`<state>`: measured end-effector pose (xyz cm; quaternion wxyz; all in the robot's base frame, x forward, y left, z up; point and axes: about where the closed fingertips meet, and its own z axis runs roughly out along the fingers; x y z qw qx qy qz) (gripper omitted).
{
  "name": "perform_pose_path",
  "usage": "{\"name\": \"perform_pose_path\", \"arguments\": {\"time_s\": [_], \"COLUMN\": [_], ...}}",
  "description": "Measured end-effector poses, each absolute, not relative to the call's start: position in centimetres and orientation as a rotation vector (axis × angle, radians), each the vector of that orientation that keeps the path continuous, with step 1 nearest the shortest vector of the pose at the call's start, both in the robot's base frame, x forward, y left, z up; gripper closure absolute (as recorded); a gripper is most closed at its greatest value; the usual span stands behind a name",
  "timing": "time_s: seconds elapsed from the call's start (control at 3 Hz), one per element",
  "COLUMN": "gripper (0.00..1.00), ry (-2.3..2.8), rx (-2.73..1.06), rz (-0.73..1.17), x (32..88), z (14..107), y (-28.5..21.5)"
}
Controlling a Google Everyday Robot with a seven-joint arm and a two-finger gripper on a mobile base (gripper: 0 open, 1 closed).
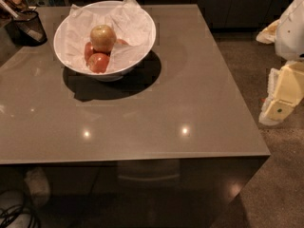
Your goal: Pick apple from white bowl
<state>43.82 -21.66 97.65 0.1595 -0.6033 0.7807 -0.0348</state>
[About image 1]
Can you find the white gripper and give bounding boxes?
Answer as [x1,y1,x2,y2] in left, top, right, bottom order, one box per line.
[256,0,304,126]

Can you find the yellow-green apple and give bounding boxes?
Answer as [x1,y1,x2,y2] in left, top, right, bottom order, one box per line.
[90,25,117,53]

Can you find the white bowl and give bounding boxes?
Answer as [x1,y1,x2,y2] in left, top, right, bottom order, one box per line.
[52,0,157,83]

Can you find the red apple front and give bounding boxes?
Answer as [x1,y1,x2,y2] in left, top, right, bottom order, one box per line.
[87,53,109,73]

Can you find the red apple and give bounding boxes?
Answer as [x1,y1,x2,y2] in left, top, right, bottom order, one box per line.
[85,42,94,61]
[87,53,109,73]

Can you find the red apple left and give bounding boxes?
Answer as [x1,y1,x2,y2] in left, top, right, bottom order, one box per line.
[85,42,94,61]

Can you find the white paper liner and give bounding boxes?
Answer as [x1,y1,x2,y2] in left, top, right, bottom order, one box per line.
[64,0,152,74]

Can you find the black mesh pen holder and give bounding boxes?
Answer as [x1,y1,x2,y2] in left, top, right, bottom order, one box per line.
[12,10,48,47]

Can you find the white object under table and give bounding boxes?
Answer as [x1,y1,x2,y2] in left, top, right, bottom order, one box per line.
[25,167,50,207]

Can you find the white base on floor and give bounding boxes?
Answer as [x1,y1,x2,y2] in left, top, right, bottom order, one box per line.
[0,190,30,228]

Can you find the black cables on floor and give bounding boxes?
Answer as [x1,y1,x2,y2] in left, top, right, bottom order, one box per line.
[0,202,42,228]

